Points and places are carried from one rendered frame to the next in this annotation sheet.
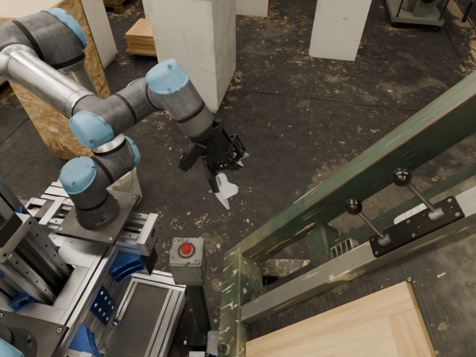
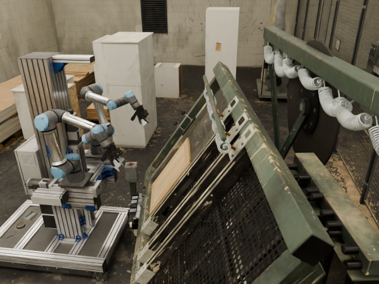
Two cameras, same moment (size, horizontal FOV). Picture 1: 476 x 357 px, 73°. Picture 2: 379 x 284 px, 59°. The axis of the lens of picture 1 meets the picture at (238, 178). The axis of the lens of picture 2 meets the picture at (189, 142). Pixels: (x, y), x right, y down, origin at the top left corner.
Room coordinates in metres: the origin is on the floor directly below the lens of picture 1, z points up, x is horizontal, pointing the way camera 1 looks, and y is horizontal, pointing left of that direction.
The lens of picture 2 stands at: (-2.28, -0.20, 2.59)
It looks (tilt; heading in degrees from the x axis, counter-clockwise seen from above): 26 degrees down; 356
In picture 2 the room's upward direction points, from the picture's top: 1 degrees counter-clockwise
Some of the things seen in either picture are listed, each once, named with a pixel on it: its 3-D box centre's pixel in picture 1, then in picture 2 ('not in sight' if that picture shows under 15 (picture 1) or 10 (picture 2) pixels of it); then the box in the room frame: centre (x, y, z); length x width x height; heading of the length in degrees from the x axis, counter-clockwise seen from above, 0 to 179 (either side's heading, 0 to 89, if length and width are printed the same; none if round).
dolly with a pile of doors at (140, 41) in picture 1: (151, 40); (102, 112); (4.11, 1.11, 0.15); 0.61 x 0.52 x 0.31; 168
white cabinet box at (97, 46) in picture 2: not in sight; (114, 55); (5.01, 0.89, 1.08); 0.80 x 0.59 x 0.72; 168
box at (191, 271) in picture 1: (189, 262); (131, 172); (0.61, 0.19, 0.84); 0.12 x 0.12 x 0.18; 88
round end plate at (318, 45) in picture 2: not in sight; (305, 106); (-0.37, -1.05, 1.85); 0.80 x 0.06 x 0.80; 178
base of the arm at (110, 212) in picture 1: (94, 204); (97, 147); (0.70, 0.51, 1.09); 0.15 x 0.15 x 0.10
